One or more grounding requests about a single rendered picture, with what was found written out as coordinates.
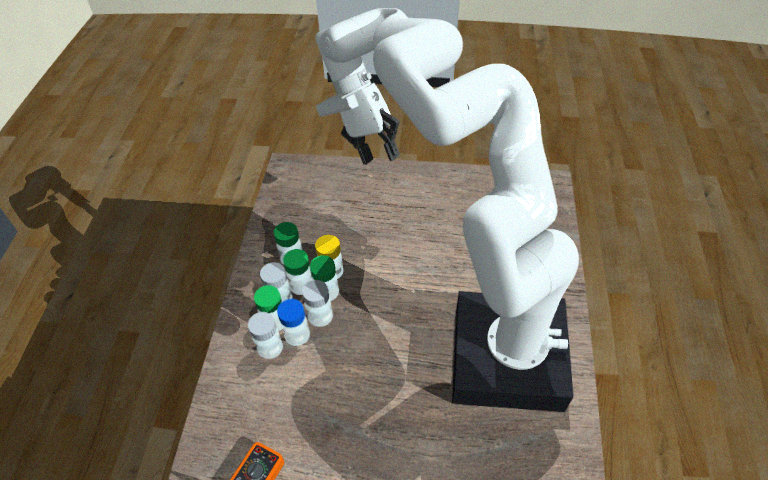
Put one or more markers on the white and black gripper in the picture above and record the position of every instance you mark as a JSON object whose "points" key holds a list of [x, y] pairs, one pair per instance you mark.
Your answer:
{"points": [[366, 119]]}

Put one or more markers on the white bottle with yellow cap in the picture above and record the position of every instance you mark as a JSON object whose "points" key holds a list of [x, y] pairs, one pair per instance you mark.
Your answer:
{"points": [[329, 245]]}

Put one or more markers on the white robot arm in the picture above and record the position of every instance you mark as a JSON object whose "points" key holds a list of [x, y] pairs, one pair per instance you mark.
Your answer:
{"points": [[522, 204]]}

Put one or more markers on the orange digital multimeter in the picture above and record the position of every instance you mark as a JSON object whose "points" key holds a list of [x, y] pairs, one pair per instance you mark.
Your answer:
{"points": [[260, 463]]}

